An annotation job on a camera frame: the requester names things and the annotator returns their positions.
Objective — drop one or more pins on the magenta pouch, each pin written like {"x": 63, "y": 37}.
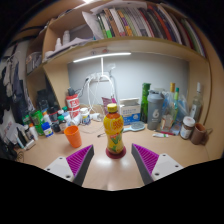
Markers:
{"x": 107, "y": 101}

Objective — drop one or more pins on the hanging clothes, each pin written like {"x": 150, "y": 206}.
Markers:
{"x": 11, "y": 83}

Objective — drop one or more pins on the orange plastic cup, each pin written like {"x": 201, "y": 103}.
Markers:
{"x": 73, "y": 136}

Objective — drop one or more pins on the light blue hairbrush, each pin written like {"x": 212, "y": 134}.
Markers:
{"x": 135, "y": 126}

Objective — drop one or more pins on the brown mug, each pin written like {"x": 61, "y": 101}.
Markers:
{"x": 198, "y": 134}

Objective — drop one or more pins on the bottle with gold cap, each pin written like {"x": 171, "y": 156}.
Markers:
{"x": 172, "y": 91}

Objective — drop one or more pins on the yellow drink bottle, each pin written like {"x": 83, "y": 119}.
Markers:
{"x": 113, "y": 130}

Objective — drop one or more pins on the green packet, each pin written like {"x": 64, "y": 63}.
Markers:
{"x": 37, "y": 121}

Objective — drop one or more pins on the white LED desk lamp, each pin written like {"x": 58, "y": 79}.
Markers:
{"x": 101, "y": 56}

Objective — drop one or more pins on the wooden shelf unit with books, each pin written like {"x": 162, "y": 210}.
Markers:
{"x": 133, "y": 45}

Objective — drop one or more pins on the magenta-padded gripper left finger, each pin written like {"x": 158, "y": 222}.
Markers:
{"x": 61, "y": 166}

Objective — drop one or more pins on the thin black pen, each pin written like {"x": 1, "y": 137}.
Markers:
{"x": 101, "y": 134}

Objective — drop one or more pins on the dark jar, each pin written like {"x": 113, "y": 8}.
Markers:
{"x": 62, "y": 125}

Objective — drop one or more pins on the clear bottle with green cap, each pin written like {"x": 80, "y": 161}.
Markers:
{"x": 176, "y": 98}

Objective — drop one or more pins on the white and blue box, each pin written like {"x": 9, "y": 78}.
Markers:
{"x": 130, "y": 111}

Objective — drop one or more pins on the small white bottle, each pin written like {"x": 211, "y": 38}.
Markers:
{"x": 85, "y": 116}

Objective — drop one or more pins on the grey shaker bottle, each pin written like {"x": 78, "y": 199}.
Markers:
{"x": 155, "y": 111}

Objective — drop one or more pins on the white power strip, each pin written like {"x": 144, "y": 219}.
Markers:
{"x": 99, "y": 77}

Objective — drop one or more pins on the black box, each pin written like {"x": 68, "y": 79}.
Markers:
{"x": 43, "y": 100}

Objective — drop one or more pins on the clear glass bottle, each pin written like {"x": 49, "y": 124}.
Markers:
{"x": 196, "y": 106}

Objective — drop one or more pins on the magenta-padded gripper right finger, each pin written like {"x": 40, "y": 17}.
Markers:
{"x": 163, "y": 165}

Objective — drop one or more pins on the white tube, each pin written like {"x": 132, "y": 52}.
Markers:
{"x": 160, "y": 135}

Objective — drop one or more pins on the blue plastic bag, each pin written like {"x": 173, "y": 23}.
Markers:
{"x": 183, "y": 106}

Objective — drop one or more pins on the brown jar with white lid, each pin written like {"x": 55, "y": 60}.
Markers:
{"x": 187, "y": 128}

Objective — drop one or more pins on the white bottle with blue cap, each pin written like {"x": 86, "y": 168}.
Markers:
{"x": 47, "y": 130}

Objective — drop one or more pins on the red and white canister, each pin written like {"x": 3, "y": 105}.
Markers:
{"x": 73, "y": 105}

